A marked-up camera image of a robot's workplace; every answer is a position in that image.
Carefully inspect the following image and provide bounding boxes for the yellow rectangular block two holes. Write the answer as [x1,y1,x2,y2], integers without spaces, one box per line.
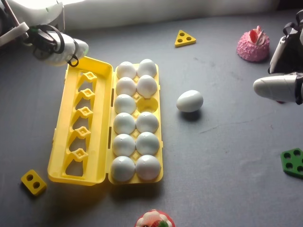
[20,169,47,196]

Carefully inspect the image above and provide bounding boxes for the red white strawberry toy cake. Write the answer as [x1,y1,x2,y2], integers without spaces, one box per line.
[134,209,176,227]

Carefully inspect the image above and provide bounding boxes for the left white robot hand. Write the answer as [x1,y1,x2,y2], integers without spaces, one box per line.
[11,0,89,68]

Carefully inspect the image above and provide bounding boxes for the yellow triangle block three holes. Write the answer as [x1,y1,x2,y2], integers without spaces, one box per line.
[174,29,197,48]

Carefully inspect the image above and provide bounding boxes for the green hexagon block with holes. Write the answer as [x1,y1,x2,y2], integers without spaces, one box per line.
[280,148,303,180]

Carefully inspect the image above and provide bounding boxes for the yellow egg carton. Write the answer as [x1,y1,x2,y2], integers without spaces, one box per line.
[47,56,165,186]

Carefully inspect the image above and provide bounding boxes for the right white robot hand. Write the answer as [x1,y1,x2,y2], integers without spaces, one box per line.
[252,9,303,106]

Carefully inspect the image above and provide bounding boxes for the white toy egg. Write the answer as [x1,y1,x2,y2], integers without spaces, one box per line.
[116,61,137,79]
[176,89,204,113]
[110,156,136,182]
[135,111,159,133]
[135,131,160,157]
[136,75,159,99]
[116,77,137,96]
[113,112,137,133]
[136,59,158,78]
[112,133,137,157]
[135,154,162,182]
[114,94,137,114]

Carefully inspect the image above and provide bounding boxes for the grey table cloth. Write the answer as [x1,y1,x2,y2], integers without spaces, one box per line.
[0,9,303,227]

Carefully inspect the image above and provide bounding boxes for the pink toy cake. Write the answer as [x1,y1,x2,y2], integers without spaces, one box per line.
[236,25,270,62]

